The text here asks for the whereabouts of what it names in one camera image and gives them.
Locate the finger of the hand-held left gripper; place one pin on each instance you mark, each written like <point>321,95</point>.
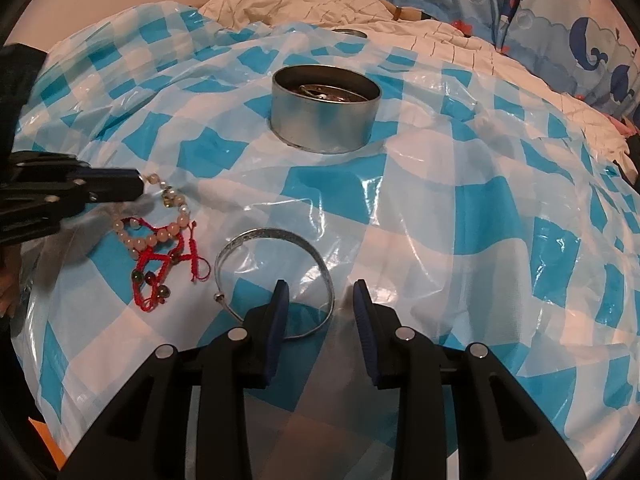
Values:
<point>60,205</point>
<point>112,175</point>

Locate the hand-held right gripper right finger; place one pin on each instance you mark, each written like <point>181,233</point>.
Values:
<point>363,332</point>

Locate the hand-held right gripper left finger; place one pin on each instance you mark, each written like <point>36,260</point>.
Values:
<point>279,332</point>

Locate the silver bangle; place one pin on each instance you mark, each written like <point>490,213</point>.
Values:
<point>275,270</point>

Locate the round metal tin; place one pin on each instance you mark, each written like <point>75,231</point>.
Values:
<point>325,105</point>

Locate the person's left hand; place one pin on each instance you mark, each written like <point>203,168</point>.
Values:
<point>7,280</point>

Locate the blue checkered plastic sheet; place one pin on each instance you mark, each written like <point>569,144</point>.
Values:
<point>350,240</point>

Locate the metal tin lid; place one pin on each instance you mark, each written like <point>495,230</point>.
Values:
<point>350,33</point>

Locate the white quilt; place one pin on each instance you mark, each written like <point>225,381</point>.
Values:
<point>380,10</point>

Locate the black cloth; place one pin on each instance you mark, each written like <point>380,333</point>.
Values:
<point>629,162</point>

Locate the brown striped object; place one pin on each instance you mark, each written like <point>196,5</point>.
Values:
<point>407,13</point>

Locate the pink cloth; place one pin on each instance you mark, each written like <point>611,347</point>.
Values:
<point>625,127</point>

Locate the blue whale printed blanket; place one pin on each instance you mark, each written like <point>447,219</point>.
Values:
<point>510,0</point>

